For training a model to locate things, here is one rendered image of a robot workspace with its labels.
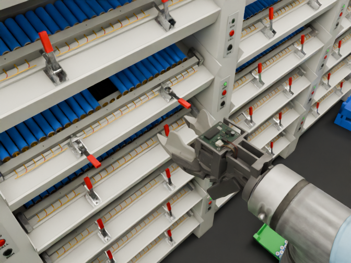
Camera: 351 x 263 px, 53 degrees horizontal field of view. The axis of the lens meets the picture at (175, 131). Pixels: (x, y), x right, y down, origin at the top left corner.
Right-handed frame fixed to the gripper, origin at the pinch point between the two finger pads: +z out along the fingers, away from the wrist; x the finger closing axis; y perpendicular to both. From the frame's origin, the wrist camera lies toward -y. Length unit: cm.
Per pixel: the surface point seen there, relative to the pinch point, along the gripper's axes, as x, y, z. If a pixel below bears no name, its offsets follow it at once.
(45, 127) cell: 15.7, -5.1, 24.8
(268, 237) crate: -52, -104, -4
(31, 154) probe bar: 21.4, -6.4, 20.8
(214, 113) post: -31.9, -26.4, 16.5
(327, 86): -126, -69, 19
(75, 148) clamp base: 13.4, -8.3, 17.5
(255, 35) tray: -53, -10, 20
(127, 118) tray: -1.5, -10.0, 18.7
